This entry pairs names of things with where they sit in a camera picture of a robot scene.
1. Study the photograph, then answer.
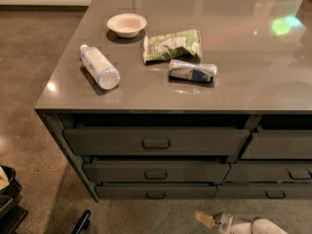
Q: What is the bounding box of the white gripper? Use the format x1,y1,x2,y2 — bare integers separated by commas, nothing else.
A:
194,211,253,234

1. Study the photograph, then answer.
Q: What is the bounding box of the grey drawer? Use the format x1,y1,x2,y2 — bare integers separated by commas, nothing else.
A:
96,183,217,200
224,163,312,182
214,183,312,200
83,159,230,182
63,127,250,156
241,127,312,160

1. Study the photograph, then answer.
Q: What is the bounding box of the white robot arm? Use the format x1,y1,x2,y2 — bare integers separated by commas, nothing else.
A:
194,211,289,234

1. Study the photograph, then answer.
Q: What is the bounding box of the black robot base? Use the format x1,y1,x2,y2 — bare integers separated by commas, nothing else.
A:
0,165,28,234

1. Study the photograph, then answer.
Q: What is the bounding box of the black bar foot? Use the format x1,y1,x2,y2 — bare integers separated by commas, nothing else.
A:
71,210,91,234

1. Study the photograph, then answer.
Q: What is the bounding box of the grey cabinet counter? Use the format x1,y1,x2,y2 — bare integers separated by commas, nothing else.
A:
35,0,312,200

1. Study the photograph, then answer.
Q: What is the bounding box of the crushed silver blue can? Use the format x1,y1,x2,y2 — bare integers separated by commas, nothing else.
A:
169,59,217,84

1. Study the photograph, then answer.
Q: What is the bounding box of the clear plastic water bottle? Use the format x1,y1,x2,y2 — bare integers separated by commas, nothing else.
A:
80,44,120,90

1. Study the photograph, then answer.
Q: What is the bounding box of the green chip bag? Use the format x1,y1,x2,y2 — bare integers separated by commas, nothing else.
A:
143,29,202,62

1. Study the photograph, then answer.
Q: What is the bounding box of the white paper bowl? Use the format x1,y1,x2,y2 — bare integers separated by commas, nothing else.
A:
106,14,147,38

